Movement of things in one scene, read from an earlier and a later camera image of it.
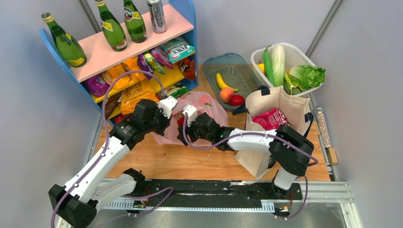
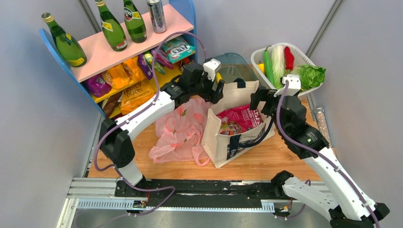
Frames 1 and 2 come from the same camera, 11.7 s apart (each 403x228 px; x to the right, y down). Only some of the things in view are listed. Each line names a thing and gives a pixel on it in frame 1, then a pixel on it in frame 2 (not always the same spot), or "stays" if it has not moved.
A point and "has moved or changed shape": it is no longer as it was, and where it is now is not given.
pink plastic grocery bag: x=203 y=103 has moved or changed shape
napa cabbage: x=278 y=57 stays
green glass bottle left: x=72 y=51 stays
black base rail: x=212 y=193 stays
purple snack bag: x=98 y=86 stays
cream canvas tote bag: x=296 y=111 -> x=220 y=149
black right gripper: x=188 y=131 -> x=263 y=95
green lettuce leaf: x=307 y=76 stays
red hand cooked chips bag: x=271 y=120 has moved or changed shape
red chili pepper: x=180 y=121 -> x=289 y=58
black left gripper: x=166 y=121 -> x=213 y=96
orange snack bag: x=110 y=76 stays
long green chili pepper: x=268 y=65 stays
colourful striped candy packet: x=154 y=63 stays
